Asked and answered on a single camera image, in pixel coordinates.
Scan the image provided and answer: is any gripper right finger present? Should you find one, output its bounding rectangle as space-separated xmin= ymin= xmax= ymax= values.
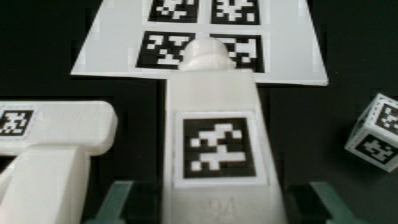
xmin=311 ymin=182 xmax=372 ymax=224

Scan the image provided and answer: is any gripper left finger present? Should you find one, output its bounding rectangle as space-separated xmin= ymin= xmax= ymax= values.
xmin=82 ymin=181 xmax=134 ymax=224

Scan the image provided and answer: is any white chair leg block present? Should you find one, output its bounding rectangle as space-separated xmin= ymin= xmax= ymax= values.
xmin=162 ymin=38 xmax=288 ymax=224

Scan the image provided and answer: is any white tagged cube left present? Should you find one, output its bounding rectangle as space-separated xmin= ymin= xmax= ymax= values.
xmin=345 ymin=94 xmax=398 ymax=172

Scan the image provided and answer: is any white marker sheet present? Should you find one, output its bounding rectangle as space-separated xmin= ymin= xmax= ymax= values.
xmin=71 ymin=0 xmax=329 ymax=86

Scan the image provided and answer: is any white chair back frame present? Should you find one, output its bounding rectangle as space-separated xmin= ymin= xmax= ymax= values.
xmin=0 ymin=101 xmax=118 ymax=224

